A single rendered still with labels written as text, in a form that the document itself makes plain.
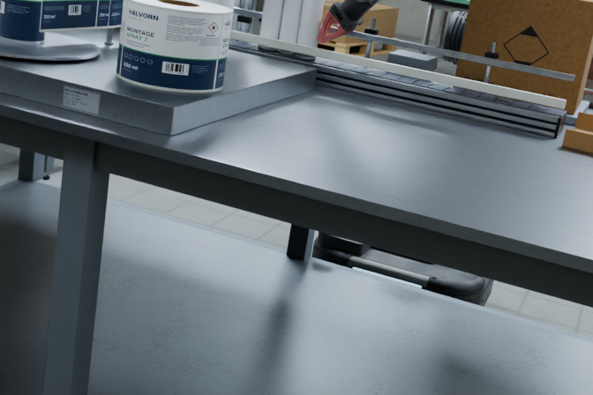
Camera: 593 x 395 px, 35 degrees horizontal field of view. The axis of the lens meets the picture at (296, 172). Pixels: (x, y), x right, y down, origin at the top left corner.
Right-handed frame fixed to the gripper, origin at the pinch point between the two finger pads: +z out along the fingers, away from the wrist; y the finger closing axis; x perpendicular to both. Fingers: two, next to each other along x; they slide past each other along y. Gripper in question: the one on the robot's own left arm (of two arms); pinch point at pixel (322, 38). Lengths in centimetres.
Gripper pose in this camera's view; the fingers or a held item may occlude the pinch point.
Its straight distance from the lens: 228.4
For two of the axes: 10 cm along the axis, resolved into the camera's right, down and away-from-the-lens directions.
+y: -3.6, 1.9, -9.2
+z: -6.8, 6.2, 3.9
